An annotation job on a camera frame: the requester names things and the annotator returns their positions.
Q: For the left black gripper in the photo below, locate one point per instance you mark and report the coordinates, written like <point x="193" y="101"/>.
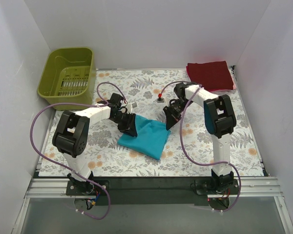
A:
<point x="126" y="122"/>

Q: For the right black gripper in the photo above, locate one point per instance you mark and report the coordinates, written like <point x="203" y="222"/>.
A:
<point x="171" y="115"/>

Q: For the teal t shirt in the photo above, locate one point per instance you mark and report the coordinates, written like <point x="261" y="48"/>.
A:
<point x="151" y="137"/>

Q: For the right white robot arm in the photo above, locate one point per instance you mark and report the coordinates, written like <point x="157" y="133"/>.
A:
<point x="220" y="122"/>

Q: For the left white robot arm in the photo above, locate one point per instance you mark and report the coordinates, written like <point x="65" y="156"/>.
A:
<point x="71" y="134"/>

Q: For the floral patterned table mat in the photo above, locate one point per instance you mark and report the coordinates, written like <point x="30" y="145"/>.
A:
<point x="188" y="150"/>

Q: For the dark red folded t shirt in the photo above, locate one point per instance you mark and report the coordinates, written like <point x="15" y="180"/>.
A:
<point x="210" y="75"/>

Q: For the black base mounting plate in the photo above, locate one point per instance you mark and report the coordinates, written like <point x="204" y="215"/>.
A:
<point x="158" y="190"/>

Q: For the pink folded t shirt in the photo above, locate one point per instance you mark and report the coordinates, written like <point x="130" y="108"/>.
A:
<point x="228" y="85"/>

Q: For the olive green plastic basket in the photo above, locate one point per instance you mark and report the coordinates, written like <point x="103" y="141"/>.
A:
<point x="68" y="78"/>

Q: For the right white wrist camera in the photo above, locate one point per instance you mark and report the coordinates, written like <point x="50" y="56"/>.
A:
<point x="160" y="99"/>

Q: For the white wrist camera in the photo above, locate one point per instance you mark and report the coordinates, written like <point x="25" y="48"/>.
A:
<point x="160" y="99"/>
<point x="130" y="107"/>

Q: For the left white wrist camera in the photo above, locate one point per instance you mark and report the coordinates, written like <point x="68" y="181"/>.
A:
<point x="130" y="107"/>

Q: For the aluminium frame rail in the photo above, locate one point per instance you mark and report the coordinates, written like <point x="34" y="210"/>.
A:
<point x="47" y="188"/>

